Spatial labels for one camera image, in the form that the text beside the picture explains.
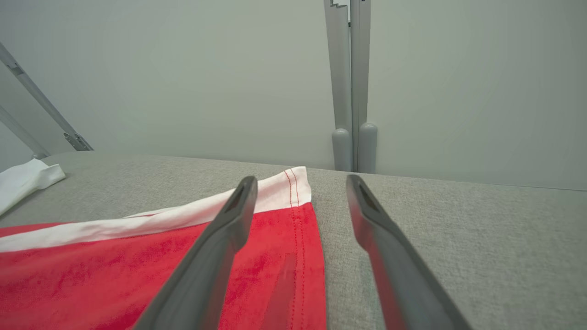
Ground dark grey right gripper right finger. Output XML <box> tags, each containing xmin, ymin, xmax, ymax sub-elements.
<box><xmin>346</xmin><ymin>174</ymin><xmax>474</xmax><ymax>330</ymax></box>

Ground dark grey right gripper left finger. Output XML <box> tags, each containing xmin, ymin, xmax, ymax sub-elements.
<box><xmin>132</xmin><ymin>176</ymin><xmax>259</xmax><ymax>330</ymax></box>

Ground red shorts with white band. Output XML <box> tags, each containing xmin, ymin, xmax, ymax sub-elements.
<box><xmin>0</xmin><ymin>166</ymin><xmax>327</xmax><ymax>330</ymax></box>

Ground red shirt with white sleeves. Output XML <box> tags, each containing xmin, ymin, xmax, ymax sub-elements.
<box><xmin>0</xmin><ymin>159</ymin><xmax>66</xmax><ymax>216</ymax></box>

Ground grey fabric sofa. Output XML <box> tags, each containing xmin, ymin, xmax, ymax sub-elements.
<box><xmin>0</xmin><ymin>151</ymin><xmax>587</xmax><ymax>330</ymax></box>

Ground grey double post round feet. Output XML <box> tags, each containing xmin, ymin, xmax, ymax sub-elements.
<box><xmin>323</xmin><ymin>0</ymin><xmax>378</xmax><ymax>173</ymax></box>

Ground grey slanted frame post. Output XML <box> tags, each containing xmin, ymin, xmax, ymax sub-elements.
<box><xmin>0</xmin><ymin>44</ymin><xmax>94</xmax><ymax>152</ymax></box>
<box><xmin>0</xmin><ymin>105</ymin><xmax>52</xmax><ymax>160</ymax></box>

